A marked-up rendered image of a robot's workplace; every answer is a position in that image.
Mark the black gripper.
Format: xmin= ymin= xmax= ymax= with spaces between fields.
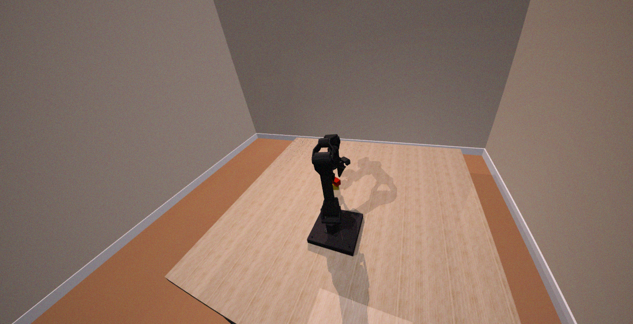
xmin=331 ymin=156 xmax=351 ymax=181

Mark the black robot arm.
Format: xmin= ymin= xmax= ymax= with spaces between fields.
xmin=312 ymin=134 xmax=342 ymax=237

